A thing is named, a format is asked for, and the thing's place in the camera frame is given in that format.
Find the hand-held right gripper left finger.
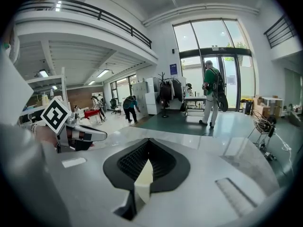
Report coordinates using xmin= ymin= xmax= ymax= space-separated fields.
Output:
xmin=50 ymin=138 xmax=150 ymax=227

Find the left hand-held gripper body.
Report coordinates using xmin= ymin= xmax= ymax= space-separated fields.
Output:
xmin=40 ymin=96 xmax=72 ymax=153

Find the yellow and black bin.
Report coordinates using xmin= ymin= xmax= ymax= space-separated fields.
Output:
xmin=241 ymin=98 xmax=253 ymax=114

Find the grey metal locker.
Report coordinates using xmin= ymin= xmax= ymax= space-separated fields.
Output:
xmin=132 ymin=81 xmax=150 ymax=120

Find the black coat rack with clothes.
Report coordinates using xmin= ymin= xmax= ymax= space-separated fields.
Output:
xmin=157 ymin=71 xmax=185 ymax=118

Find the black mezzanine railing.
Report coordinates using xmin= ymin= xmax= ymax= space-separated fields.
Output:
xmin=263 ymin=14 xmax=298 ymax=49
xmin=18 ymin=0 xmax=152 ymax=49

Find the grey marble table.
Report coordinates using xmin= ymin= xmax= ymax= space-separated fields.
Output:
xmin=91 ymin=124 xmax=281 ymax=191

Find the white scribbled top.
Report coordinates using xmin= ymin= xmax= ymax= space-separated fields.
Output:
xmin=0 ymin=48 xmax=34 ymax=127

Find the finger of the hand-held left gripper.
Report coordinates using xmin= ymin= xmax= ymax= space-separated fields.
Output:
xmin=67 ymin=124 xmax=107 ymax=141
xmin=68 ymin=140 xmax=95 ymax=152

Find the grey knit cardigan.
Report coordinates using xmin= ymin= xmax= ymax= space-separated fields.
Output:
xmin=0 ymin=123 xmax=73 ymax=227

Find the black wire basket stand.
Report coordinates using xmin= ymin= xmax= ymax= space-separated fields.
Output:
xmin=247 ymin=109 xmax=277 ymax=151

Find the white side table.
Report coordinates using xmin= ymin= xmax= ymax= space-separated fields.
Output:
xmin=184 ymin=83 xmax=208 ymax=122

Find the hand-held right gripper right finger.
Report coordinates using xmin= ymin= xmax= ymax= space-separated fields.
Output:
xmin=135 ymin=138 xmax=270 ymax=227

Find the cream vase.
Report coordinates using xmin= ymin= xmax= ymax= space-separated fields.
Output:
xmin=134 ymin=159 xmax=155 ymax=204

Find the white cabinet stack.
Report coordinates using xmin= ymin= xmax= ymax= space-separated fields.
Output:
xmin=144 ymin=77 xmax=163 ymax=115

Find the long white cable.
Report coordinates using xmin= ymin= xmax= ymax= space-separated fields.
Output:
xmin=274 ymin=131 xmax=294 ymax=175

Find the black office chair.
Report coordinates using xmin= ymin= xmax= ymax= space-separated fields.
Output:
xmin=110 ymin=98 xmax=119 ymax=115

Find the person's left forearm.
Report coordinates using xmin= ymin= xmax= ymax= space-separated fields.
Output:
xmin=29 ymin=123 xmax=60 ymax=151

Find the large glass entrance window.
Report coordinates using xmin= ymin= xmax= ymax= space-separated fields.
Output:
xmin=172 ymin=17 xmax=257 ymax=113

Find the pile of cardboard boxes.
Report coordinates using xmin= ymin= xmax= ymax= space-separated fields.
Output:
xmin=253 ymin=95 xmax=285 ymax=118

